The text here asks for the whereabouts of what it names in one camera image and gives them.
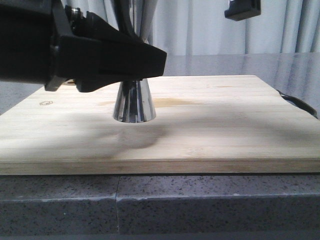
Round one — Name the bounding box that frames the steel double jigger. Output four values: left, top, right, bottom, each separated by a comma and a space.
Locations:
112, 0, 157, 123

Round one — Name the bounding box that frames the wooden cutting board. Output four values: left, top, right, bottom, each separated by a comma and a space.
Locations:
0, 75, 320, 175

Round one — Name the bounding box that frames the grey curtain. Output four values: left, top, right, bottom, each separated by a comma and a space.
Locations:
56, 0, 320, 56

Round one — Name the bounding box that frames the black board strap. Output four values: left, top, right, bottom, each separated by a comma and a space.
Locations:
276, 89, 319, 119

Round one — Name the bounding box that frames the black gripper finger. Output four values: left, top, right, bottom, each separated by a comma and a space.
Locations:
114, 0, 142, 42
59, 12, 167, 93
224, 0, 261, 21

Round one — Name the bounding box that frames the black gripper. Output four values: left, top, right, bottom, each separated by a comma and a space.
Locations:
0, 0, 87, 91

